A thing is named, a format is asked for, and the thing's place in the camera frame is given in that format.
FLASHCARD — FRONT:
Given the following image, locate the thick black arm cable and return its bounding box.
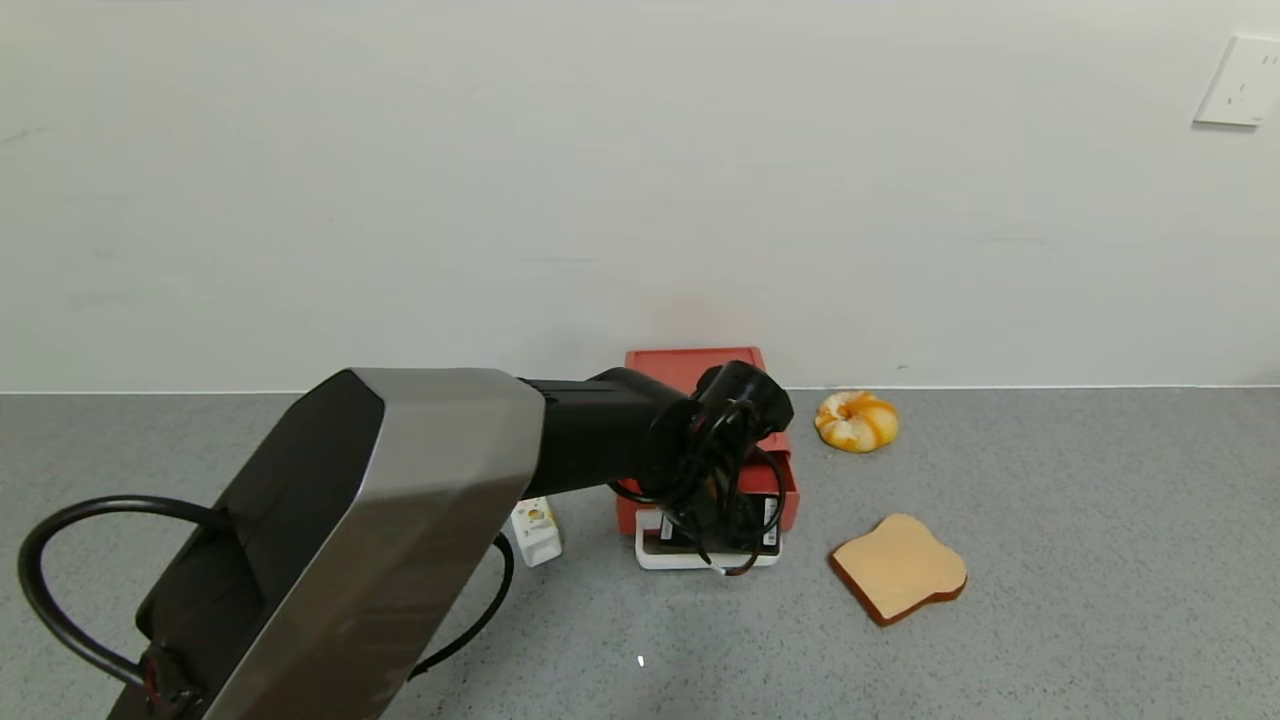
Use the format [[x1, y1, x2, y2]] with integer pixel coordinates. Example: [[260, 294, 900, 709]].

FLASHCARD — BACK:
[[18, 497, 516, 691]]

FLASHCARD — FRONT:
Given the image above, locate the orange glazed donut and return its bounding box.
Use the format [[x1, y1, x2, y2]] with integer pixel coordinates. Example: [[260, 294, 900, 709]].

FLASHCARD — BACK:
[[814, 391, 900, 455]]

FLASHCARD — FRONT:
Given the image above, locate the white wall socket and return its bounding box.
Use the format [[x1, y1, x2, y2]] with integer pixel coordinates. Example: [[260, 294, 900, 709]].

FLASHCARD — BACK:
[[1192, 36, 1280, 128]]

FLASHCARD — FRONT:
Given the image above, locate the toast bread slice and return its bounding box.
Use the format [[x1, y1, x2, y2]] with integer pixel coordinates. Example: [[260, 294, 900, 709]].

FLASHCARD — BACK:
[[828, 513, 968, 626]]

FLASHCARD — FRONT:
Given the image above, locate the small white milk carton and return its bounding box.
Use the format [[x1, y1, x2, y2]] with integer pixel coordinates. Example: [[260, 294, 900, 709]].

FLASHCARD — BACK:
[[510, 497, 564, 568]]

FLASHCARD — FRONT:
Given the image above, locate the black wrist cable bundle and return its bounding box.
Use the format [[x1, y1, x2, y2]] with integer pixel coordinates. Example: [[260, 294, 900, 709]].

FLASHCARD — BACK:
[[610, 400, 787, 578]]

